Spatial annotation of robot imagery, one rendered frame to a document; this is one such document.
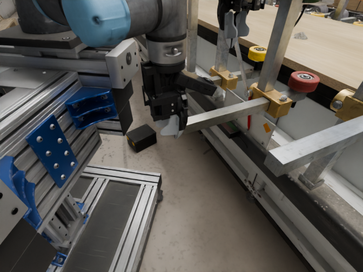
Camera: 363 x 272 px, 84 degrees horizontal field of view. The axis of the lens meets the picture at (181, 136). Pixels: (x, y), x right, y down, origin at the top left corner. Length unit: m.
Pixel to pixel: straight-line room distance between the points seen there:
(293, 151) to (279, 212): 0.93
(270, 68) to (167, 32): 0.36
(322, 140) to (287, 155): 0.08
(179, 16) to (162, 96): 0.15
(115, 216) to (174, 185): 0.48
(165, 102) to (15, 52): 0.47
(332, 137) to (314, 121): 0.47
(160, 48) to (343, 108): 0.39
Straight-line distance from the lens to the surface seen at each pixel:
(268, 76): 0.66
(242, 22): 0.62
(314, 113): 0.87
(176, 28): 0.38
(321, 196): 0.68
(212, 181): 1.48
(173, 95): 0.43
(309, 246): 1.23
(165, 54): 0.39
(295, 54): 0.94
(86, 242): 1.12
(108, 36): 0.30
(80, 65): 0.63
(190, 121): 0.53
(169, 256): 1.24
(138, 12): 0.32
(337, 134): 0.42
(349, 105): 0.53
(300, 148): 0.36
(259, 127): 0.72
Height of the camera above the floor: 1.18
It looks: 41 degrees down
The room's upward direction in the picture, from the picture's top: straight up
